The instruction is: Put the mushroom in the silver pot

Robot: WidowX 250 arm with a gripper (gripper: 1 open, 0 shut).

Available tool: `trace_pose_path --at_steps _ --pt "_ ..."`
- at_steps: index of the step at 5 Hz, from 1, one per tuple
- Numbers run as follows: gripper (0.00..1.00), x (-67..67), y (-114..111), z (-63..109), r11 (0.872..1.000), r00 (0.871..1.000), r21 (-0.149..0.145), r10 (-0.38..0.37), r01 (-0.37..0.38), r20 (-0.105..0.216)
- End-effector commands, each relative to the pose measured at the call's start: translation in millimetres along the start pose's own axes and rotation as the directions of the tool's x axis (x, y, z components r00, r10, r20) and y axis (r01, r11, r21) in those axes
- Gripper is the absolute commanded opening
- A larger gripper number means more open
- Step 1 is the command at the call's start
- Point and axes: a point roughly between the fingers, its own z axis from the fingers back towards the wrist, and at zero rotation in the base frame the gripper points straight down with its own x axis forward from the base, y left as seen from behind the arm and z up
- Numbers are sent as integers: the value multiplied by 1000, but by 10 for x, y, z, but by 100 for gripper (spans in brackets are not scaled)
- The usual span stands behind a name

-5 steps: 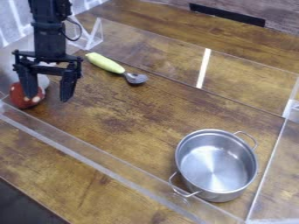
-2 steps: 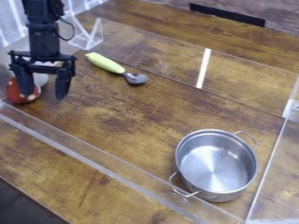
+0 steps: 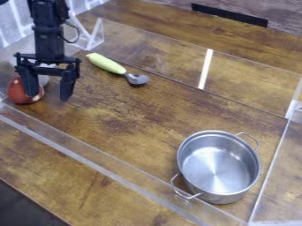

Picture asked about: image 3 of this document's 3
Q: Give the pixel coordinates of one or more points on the black strip on table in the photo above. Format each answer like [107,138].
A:
[230,15]

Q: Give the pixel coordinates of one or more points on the red white-spotted toy mushroom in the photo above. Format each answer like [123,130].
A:
[16,91]

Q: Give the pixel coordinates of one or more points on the clear acrylic enclosure wall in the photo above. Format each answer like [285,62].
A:
[95,158]

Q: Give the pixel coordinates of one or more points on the yellow-handled metal spoon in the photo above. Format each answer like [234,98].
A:
[111,66]

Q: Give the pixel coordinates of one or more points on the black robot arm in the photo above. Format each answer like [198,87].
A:
[49,14]

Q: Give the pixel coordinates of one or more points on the silver metal pot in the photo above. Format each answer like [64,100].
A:
[218,166]

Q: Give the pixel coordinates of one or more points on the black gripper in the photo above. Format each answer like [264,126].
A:
[65,66]

